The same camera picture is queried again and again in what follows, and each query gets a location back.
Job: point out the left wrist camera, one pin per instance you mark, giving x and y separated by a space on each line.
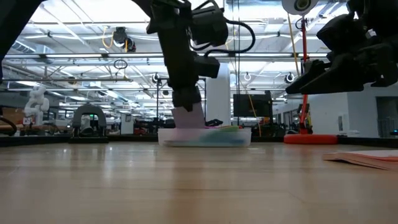
210 26

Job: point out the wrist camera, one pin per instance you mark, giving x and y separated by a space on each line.
210 26
342 32

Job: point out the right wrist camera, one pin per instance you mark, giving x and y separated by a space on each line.
342 32

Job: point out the black aluminium table frame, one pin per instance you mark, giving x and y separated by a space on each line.
46 141

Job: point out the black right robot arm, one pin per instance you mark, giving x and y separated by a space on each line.
379 12

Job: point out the pink lid clear pencil box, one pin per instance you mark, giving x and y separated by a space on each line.
186 138

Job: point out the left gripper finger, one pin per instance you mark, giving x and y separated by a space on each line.
186 98

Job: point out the black monitor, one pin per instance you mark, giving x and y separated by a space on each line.
252 105

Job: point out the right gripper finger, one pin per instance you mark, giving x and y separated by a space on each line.
335 82
314 68

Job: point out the pink sticky note pad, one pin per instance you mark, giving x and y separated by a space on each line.
367 158

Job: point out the red desk lamp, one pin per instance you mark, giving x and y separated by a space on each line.
311 139

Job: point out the blue sticky note pad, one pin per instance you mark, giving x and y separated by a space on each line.
189 119

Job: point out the white pillar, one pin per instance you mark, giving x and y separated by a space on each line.
217 93

